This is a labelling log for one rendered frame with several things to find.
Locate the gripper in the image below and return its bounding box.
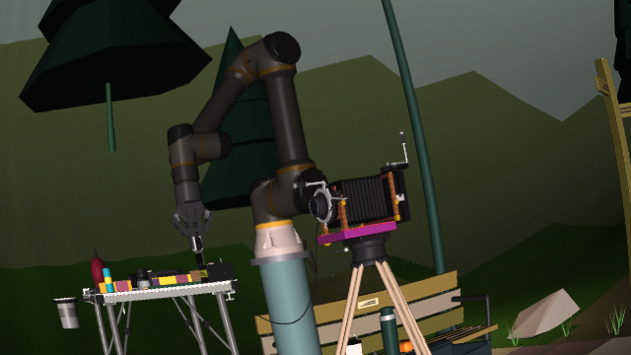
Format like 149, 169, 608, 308
170, 195, 216, 253

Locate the white crank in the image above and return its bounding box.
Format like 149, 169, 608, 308
386, 130, 411, 170

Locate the white shutter lever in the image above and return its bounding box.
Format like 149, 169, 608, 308
294, 179, 330, 192

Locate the black round lens shutter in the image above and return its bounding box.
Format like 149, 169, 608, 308
308, 184, 337, 226

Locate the black roll film back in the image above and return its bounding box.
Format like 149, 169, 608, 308
392, 169, 413, 224

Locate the black box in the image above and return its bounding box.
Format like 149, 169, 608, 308
201, 261, 236, 284

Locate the black long flat case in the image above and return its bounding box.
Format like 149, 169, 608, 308
128, 268, 182, 285

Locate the dark green conifer tree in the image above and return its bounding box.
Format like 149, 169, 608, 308
198, 26, 285, 213

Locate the silver folding table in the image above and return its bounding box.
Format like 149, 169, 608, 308
81, 278, 241, 355

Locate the dark red bottle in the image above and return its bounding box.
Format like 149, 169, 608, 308
90, 249, 106, 290

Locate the grey cup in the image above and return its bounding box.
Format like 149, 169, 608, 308
52, 296, 82, 330

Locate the wooden tripod with black head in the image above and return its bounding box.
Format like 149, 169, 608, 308
333, 233, 421, 355

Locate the large dark green tree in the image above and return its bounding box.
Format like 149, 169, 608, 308
18, 0, 214, 154

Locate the dark green flask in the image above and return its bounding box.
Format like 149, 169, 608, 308
379, 306, 400, 355

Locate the wooden park bench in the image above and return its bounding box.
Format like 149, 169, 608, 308
253, 269, 500, 355

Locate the green curved pole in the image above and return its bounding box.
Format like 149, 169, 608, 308
380, 0, 448, 277

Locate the beige rock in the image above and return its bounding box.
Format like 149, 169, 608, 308
507, 288, 582, 341

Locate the yellow wooden signpost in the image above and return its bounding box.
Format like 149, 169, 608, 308
593, 57, 631, 283

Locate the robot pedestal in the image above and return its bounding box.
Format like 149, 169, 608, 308
249, 249, 324, 355

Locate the black bellows camera body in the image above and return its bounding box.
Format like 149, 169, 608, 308
315, 165, 413, 247

